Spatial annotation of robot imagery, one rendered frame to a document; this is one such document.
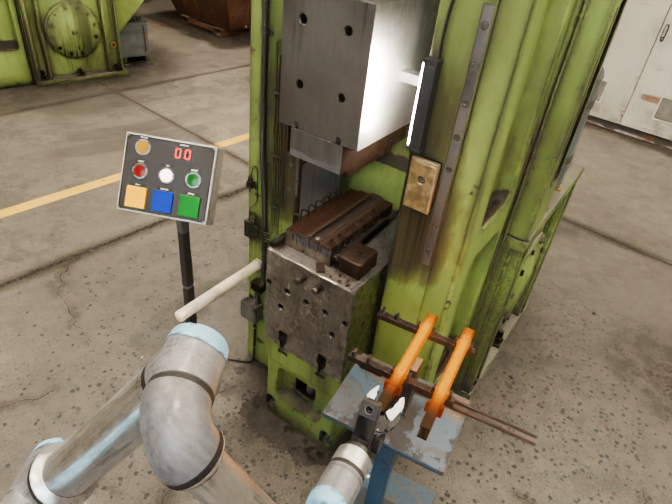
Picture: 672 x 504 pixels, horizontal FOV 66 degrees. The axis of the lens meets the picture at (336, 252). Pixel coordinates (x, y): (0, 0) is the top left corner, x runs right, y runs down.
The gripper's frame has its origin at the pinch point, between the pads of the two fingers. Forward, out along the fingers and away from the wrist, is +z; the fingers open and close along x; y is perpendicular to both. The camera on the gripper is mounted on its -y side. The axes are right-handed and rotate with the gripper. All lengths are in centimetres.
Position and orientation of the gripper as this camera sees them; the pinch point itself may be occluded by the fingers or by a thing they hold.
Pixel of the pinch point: (389, 393)
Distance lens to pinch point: 143.3
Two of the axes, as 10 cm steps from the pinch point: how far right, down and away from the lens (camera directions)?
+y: -1.0, 8.1, 5.8
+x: 8.8, 3.5, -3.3
